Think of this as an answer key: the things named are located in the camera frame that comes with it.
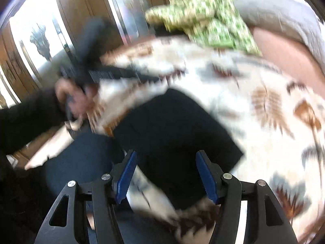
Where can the green patterned quilt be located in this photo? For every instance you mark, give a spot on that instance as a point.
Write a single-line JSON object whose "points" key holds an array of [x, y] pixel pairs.
{"points": [[208, 15]]}

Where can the person's leg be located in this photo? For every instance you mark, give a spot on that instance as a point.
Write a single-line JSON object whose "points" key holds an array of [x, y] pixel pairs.
{"points": [[83, 157]]}

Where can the wooden door panel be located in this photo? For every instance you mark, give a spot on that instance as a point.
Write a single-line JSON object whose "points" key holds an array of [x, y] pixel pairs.
{"points": [[86, 2]]}

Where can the cream leaf print fleece blanket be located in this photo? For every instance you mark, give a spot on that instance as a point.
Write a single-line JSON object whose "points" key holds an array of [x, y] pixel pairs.
{"points": [[254, 81]]}

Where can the person's left forearm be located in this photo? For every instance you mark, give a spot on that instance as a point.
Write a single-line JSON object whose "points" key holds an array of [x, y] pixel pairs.
{"points": [[28, 122]]}

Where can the grey quilt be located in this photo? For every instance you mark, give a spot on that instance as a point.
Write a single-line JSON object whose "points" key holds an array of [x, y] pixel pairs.
{"points": [[279, 15]]}

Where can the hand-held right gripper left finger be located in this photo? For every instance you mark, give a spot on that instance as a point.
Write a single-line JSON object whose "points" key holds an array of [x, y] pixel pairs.
{"points": [[127, 172]]}

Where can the person's left hand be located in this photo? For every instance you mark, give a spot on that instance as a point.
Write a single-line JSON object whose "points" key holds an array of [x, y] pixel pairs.
{"points": [[78, 101]]}

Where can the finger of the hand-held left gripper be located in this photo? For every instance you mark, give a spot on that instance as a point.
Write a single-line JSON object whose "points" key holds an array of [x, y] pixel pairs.
{"points": [[142, 76]]}

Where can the black pants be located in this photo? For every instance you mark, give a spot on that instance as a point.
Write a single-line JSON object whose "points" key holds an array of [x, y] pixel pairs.
{"points": [[172, 137]]}

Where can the pink quilted bed sheet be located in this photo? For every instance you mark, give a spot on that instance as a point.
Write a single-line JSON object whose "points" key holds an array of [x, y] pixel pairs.
{"points": [[287, 58]]}

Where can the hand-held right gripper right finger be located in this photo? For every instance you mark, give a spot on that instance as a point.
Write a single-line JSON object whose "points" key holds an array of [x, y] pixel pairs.
{"points": [[207, 178]]}

